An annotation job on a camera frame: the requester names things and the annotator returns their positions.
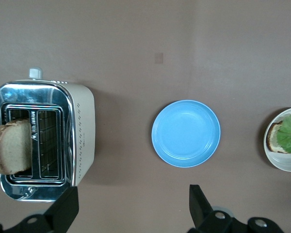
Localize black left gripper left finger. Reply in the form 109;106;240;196
0;185;80;233

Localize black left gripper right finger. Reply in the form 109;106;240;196
187;184;286;233

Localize toasted bread slice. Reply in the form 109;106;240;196
0;118;33;175
266;122;290;154

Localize green lettuce leaf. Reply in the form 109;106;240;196
276;113;291;155

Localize blue plate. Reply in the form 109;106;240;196
151;100;222;168

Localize beige plate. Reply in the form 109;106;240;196
263;106;291;172

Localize beige chrome toaster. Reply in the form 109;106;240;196
0;67;96;203

